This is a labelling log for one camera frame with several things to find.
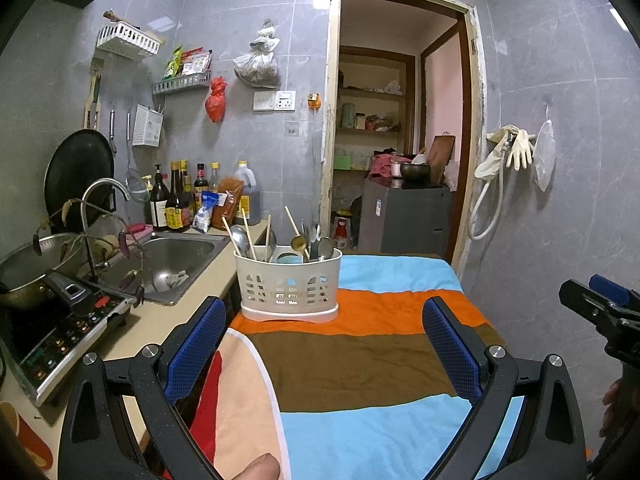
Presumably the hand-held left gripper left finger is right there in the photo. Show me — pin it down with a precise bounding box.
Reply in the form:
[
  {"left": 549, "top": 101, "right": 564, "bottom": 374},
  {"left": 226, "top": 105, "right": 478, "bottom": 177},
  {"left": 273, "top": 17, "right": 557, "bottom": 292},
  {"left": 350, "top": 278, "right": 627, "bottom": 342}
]
[{"left": 57, "top": 296, "right": 227, "bottom": 480}]

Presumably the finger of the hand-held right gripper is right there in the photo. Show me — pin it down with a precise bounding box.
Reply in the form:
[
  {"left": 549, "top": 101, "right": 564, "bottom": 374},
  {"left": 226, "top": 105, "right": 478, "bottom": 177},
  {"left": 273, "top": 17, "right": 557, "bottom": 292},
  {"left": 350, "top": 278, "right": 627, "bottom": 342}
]
[
  {"left": 587, "top": 273, "right": 640, "bottom": 308},
  {"left": 558, "top": 280, "right": 618, "bottom": 318}
]

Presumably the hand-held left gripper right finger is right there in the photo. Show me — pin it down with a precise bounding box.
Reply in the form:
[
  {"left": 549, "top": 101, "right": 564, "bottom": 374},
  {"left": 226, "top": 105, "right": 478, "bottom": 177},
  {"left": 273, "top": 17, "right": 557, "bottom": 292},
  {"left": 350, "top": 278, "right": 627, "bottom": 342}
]
[{"left": 421, "top": 296, "right": 587, "bottom": 480}]

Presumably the large silver spoon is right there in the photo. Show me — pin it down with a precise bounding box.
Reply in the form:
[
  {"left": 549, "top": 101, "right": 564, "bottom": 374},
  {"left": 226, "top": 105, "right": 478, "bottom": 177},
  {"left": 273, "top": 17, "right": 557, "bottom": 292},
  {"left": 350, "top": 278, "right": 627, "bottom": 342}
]
[{"left": 230, "top": 225, "right": 254, "bottom": 261}]

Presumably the white plastic utensil basket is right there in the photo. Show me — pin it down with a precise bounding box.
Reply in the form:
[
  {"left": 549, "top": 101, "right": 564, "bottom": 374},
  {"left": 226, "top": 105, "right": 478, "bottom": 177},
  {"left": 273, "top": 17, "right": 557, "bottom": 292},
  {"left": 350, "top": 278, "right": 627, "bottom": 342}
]
[{"left": 233, "top": 247, "right": 344, "bottom": 323}]

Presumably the person's right hand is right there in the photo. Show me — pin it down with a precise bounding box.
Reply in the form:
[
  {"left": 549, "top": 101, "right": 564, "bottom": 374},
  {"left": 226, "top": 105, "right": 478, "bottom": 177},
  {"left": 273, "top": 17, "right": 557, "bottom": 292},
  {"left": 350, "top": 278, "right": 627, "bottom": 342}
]
[{"left": 599, "top": 377, "right": 628, "bottom": 438}]

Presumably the person's left hand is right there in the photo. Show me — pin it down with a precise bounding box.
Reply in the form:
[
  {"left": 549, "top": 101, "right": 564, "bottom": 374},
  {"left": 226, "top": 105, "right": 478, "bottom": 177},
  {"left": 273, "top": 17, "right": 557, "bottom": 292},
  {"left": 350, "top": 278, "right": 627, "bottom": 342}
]
[{"left": 234, "top": 452, "right": 281, "bottom": 480}]

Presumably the beige kitchen counter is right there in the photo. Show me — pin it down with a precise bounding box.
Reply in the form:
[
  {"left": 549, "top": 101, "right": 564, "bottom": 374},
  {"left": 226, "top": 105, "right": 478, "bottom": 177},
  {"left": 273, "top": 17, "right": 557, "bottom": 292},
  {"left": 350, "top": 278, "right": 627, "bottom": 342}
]
[{"left": 40, "top": 220, "right": 271, "bottom": 441}]

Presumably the grey rag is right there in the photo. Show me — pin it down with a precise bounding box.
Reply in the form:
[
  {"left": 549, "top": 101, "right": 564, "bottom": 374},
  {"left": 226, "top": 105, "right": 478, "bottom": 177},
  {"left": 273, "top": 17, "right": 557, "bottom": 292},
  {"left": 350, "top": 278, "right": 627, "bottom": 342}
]
[{"left": 152, "top": 270, "right": 190, "bottom": 291}]

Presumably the stainless steel sink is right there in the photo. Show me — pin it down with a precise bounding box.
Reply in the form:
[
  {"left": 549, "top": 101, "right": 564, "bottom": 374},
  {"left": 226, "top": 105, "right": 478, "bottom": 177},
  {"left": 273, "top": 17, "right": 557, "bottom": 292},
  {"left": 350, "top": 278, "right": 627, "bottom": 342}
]
[{"left": 95, "top": 234, "right": 232, "bottom": 307}]

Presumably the striped colourful blanket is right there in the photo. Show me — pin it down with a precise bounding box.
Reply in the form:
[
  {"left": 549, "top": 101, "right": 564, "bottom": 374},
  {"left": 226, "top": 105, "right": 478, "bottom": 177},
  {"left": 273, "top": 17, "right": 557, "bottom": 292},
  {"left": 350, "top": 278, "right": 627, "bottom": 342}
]
[{"left": 192, "top": 254, "right": 596, "bottom": 480}]

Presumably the dried twig with purple leaves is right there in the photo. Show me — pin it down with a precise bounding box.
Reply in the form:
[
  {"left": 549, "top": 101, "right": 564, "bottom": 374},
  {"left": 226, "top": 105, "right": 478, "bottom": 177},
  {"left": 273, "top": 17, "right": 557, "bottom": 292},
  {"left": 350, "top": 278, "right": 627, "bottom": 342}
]
[{"left": 31, "top": 199, "right": 148, "bottom": 306}]

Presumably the blue and white bag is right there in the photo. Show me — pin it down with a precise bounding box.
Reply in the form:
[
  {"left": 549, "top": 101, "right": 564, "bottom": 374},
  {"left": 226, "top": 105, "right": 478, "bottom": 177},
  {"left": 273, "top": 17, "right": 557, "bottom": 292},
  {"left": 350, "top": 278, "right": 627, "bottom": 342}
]
[{"left": 192, "top": 192, "right": 232, "bottom": 233}]

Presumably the induction cooker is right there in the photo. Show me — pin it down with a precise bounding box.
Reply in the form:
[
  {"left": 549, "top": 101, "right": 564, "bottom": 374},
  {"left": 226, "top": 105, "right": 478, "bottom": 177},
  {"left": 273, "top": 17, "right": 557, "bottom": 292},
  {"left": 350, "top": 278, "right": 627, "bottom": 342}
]
[{"left": 0, "top": 285, "right": 138, "bottom": 407}]

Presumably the yellowish sponge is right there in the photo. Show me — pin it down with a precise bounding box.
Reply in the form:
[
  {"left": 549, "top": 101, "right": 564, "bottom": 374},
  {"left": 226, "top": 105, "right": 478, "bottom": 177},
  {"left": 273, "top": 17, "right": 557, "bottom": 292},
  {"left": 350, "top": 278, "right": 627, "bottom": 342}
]
[{"left": 92, "top": 239, "right": 121, "bottom": 261}]

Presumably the soy sauce bottle yellow label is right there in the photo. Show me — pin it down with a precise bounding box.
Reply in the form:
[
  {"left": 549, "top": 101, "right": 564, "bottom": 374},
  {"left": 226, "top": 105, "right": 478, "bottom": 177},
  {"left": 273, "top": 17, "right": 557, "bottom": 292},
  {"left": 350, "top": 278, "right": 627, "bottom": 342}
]
[{"left": 165, "top": 161, "right": 191, "bottom": 232}]

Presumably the hanging clear plastic bag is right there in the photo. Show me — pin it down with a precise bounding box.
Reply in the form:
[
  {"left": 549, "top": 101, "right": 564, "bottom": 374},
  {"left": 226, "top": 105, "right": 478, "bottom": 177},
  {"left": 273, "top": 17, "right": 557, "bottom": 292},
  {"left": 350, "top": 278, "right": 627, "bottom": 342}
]
[{"left": 532, "top": 120, "right": 557, "bottom": 192}]

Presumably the dark bottle with black pump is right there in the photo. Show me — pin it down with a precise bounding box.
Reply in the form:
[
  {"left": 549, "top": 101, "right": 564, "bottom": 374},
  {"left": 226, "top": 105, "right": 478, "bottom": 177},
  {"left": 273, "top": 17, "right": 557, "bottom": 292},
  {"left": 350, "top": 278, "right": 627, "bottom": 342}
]
[{"left": 150, "top": 164, "right": 171, "bottom": 231}]

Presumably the bag of red chili powder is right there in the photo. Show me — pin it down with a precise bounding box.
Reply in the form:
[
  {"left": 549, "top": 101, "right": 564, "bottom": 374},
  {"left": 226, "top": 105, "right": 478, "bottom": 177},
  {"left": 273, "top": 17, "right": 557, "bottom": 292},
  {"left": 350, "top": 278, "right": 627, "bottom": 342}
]
[{"left": 211, "top": 177, "right": 244, "bottom": 231}]

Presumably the green bottle with yellow pump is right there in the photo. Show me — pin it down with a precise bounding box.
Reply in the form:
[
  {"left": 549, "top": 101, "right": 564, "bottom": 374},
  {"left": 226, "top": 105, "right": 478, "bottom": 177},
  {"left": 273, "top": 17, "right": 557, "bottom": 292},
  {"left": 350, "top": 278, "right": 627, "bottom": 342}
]
[{"left": 141, "top": 175, "right": 156, "bottom": 223}]

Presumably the large oil jug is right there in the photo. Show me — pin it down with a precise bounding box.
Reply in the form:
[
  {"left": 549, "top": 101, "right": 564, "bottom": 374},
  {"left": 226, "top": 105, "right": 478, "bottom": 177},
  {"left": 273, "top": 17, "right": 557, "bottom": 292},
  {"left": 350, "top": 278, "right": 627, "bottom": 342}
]
[{"left": 233, "top": 161, "right": 262, "bottom": 226}]

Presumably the cream rubber glove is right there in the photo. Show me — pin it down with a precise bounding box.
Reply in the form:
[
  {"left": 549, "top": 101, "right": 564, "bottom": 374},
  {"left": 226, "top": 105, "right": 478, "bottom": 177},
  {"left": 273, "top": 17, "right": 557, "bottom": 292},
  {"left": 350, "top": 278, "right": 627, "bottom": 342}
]
[
  {"left": 474, "top": 124, "right": 518, "bottom": 180},
  {"left": 506, "top": 129, "right": 537, "bottom": 170}
]

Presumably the dark bottle with gold cap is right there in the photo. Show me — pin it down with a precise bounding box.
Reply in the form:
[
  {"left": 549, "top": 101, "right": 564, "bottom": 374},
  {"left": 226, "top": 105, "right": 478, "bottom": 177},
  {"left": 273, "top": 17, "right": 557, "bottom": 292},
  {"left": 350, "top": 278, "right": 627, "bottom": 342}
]
[{"left": 179, "top": 160, "right": 196, "bottom": 221}]

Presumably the dark bottle with red cap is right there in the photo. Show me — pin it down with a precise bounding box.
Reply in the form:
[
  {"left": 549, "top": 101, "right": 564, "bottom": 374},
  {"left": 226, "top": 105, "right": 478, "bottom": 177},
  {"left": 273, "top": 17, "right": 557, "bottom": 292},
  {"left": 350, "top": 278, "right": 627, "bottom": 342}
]
[{"left": 193, "top": 162, "right": 209, "bottom": 206}]

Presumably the hanging mesh strainer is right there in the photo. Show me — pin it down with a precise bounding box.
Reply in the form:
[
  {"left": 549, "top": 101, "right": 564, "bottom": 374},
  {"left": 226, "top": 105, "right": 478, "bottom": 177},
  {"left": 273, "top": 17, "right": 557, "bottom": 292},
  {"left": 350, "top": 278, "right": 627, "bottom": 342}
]
[{"left": 125, "top": 110, "right": 147, "bottom": 196}]

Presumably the curved steel faucet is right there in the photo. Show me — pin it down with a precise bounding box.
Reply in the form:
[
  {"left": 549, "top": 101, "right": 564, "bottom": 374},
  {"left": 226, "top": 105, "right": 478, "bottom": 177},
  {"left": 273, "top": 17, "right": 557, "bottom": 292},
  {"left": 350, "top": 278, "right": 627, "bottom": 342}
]
[{"left": 81, "top": 178, "right": 132, "bottom": 281}]

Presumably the orange slipper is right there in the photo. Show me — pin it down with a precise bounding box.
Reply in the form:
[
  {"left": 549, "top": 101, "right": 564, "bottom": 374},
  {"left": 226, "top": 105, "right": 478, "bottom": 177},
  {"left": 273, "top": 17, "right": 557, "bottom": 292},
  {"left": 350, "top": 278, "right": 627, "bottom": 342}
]
[{"left": 0, "top": 402, "right": 55, "bottom": 472}]

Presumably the brown wooden cutting board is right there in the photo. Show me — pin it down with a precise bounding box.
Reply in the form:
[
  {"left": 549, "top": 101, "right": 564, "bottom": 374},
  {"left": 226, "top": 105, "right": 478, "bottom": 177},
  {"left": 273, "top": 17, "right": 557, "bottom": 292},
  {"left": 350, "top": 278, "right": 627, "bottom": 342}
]
[{"left": 428, "top": 135, "right": 457, "bottom": 185}]

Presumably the pink cloth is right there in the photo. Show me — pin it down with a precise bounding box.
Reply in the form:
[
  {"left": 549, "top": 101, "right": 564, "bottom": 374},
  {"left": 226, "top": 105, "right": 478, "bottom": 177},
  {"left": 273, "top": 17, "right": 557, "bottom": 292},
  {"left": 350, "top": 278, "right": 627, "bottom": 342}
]
[{"left": 369, "top": 154, "right": 400, "bottom": 178}]

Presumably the black round pan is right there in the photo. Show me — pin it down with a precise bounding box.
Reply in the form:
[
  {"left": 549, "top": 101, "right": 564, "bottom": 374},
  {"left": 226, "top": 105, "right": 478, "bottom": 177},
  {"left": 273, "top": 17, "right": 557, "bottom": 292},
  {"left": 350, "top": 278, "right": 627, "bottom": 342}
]
[{"left": 44, "top": 129, "right": 117, "bottom": 233}]

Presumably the red plastic bag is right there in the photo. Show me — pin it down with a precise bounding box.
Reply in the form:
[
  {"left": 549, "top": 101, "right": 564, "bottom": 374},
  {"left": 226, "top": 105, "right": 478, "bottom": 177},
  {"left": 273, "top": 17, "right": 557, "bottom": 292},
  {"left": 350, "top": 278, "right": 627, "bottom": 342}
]
[{"left": 205, "top": 76, "right": 227, "bottom": 123}]

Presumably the hanging wooden kitchen tool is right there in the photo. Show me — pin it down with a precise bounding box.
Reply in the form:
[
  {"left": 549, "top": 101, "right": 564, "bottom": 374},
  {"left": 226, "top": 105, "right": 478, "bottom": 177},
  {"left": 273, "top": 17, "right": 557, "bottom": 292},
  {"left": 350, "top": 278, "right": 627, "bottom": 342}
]
[{"left": 83, "top": 57, "right": 105, "bottom": 130}]

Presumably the wooden storage shelf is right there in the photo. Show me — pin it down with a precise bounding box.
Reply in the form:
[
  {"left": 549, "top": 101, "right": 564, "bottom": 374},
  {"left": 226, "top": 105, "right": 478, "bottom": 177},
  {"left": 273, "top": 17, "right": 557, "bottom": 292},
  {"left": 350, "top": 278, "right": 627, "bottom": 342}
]
[{"left": 336, "top": 46, "right": 416, "bottom": 211}]

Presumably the white seasoning packet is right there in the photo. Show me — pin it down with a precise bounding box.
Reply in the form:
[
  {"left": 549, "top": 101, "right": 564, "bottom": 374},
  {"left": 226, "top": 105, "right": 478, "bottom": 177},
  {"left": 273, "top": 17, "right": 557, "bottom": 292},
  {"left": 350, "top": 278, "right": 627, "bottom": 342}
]
[{"left": 181, "top": 56, "right": 211, "bottom": 77}]

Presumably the green seasoning packet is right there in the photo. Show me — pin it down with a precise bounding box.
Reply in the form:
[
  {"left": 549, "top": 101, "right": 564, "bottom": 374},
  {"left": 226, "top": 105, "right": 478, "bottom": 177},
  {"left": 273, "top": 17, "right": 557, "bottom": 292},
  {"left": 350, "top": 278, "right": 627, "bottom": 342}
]
[{"left": 164, "top": 46, "right": 183, "bottom": 80}]

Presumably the clear bag of dried goods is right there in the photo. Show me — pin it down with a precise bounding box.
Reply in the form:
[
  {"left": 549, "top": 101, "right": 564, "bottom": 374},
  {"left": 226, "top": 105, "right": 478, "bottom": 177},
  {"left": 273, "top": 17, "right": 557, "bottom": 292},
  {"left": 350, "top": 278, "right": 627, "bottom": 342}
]
[{"left": 232, "top": 19, "right": 282, "bottom": 88}]

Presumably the white sprayer hose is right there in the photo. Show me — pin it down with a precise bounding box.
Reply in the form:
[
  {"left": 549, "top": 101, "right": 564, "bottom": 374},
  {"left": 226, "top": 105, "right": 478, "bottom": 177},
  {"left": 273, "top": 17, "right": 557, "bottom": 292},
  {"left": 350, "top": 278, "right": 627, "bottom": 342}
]
[{"left": 468, "top": 135, "right": 513, "bottom": 241}]

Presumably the steel pot with black handle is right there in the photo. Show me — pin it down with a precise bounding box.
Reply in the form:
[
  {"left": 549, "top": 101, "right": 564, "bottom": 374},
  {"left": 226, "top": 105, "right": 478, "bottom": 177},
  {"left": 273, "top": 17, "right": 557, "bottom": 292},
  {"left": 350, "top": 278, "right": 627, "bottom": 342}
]
[{"left": 0, "top": 232, "right": 96, "bottom": 311}]

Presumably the white perforated wall holder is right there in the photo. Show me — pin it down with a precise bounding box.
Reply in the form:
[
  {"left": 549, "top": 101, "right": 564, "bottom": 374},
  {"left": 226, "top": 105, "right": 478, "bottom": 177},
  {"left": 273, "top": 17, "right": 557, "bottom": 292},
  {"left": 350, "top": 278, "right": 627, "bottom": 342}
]
[{"left": 131, "top": 104, "right": 165, "bottom": 148}]

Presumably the metal wall shelf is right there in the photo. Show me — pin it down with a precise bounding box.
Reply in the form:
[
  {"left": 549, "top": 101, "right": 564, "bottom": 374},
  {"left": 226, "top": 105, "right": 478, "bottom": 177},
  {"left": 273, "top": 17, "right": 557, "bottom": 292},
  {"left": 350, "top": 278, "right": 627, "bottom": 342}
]
[{"left": 151, "top": 70, "right": 212, "bottom": 97}]

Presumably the wooden door frame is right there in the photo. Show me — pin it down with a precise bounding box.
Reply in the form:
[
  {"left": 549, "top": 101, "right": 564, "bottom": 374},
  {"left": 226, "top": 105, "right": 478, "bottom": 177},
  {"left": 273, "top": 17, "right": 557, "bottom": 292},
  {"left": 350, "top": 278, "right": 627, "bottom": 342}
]
[{"left": 321, "top": 0, "right": 488, "bottom": 281}]

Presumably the white slotted wall basket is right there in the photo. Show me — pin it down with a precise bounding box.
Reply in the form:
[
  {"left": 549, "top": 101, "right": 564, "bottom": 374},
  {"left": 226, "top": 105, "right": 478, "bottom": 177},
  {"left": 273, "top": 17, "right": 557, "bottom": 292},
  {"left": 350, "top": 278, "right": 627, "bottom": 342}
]
[{"left": 96, "top": 22, "right": 162, "bottom": 59}]

